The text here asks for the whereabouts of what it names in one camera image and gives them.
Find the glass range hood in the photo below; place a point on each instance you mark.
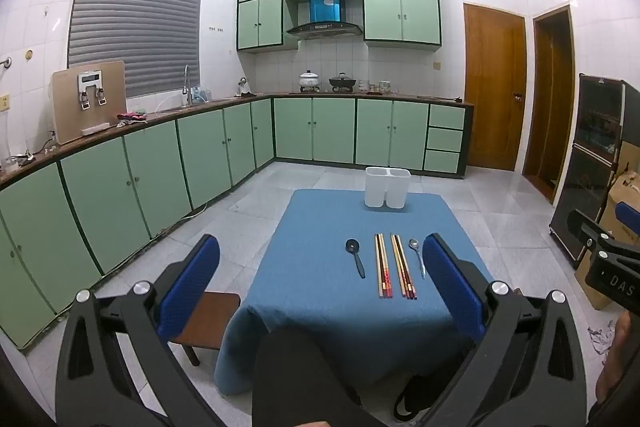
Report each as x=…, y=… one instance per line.
x=325, y=29

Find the dark brown countertop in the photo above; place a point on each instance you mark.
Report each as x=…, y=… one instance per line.
x=410, y=98

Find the plain wooden chopstick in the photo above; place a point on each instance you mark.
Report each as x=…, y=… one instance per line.
x=381, y=264
x=378, y=264

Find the black spoon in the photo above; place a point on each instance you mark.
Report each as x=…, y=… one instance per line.
x=352, y=245

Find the metal spoon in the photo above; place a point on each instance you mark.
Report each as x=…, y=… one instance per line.
x=414, y=244

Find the yellow wall outlet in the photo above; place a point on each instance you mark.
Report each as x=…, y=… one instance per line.
x=4, y=103

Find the crumpled plastic wrap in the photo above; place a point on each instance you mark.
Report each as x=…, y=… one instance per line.
x=600, y=337

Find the brown wooden stool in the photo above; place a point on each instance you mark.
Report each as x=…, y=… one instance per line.
x=215, y=317

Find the wooden door frame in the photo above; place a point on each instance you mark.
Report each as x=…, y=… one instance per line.
x=542, y=107

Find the blue range hood chimney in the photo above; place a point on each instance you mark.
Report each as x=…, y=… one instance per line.
x=326, y=7

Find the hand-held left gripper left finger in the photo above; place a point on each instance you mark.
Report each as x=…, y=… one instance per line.
x=190, y=277

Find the white cooking pot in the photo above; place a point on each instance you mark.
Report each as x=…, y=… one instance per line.
x=309, y=81

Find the wooden door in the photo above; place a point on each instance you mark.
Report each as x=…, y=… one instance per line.
x=492, y=87

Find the person's right forearm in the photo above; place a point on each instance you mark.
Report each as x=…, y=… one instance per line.
x=620, y=357

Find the short green base cabinet run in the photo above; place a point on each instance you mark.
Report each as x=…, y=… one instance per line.
x=335, y=127

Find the black wok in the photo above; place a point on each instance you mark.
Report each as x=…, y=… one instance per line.
x=342, y=82

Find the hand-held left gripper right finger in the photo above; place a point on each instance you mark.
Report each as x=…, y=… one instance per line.
x=450, y=282

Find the grey window blind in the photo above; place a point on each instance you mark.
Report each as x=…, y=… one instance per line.
x=135, y=22

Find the green wall cabinet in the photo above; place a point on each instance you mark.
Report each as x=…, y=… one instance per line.
x=260, y=17
x=400, y=2

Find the glass jar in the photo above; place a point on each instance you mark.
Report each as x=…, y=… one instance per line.
x=385, y=86

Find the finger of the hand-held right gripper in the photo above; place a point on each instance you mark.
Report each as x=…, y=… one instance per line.
x=627, y=213
x=582, y=224

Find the black glass-front cabinet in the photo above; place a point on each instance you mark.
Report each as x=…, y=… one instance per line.
x=595, y=117

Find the metal faucet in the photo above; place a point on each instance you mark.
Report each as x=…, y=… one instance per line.
x=187, y=79

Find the red cloth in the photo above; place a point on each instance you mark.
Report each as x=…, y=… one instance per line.
x=131, y=116

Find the cardboard box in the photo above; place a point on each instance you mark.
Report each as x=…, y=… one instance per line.
x=622, y=189

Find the gas stove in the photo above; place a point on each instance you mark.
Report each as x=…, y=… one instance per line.
x=325, y=92

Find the dark wooden chopstick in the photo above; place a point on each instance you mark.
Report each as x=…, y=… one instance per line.
x=387, y=264
x=384, y=264

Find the table with blue cloth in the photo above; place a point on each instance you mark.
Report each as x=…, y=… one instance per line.
x=320, y=267

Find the green drawer unit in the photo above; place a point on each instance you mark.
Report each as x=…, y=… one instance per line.
x=445, y=139

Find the clear plastic bottle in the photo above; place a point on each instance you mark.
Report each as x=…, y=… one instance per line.
x=201, y=95

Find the long green base cabinet run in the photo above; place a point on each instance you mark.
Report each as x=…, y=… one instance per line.
x=150, y=167

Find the person's leg in black trousers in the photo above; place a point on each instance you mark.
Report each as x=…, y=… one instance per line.
x=300, y=372

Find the white plastic utensil holder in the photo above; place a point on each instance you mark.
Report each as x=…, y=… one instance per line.
x=376, y=189

